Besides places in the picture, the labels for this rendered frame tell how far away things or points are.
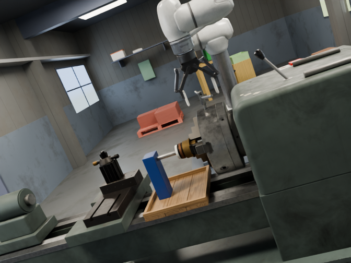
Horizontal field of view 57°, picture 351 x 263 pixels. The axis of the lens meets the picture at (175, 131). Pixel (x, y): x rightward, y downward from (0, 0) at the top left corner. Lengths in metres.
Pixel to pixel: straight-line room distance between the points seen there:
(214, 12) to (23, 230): 1.44
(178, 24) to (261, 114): 0.46
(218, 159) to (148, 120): 6.61
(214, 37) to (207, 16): 0.54
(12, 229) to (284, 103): 1.51
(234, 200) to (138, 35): 9.59
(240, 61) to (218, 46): 6.98
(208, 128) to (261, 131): 0.22
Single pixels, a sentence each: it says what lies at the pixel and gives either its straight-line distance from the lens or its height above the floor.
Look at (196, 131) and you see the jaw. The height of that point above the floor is 1.14.
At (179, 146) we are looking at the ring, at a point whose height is 1.11.
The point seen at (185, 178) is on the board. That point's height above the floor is 0.89.
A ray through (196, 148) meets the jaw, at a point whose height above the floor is 1.11.
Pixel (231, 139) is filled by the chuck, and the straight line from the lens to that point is 1.34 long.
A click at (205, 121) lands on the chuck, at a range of 1.38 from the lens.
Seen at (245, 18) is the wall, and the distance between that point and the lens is 10.81.
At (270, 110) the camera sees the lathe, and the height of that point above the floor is 1.19.
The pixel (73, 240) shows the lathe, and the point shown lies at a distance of 1.64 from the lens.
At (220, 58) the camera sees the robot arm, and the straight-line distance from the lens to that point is 1.90.
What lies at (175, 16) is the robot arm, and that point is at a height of 1.63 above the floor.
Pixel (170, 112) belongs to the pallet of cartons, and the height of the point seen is 0.30.
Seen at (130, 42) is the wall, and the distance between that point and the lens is 10.80.
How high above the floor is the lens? 1.51
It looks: 13 degrees down
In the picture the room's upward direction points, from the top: 22 degrees counter-clockwise
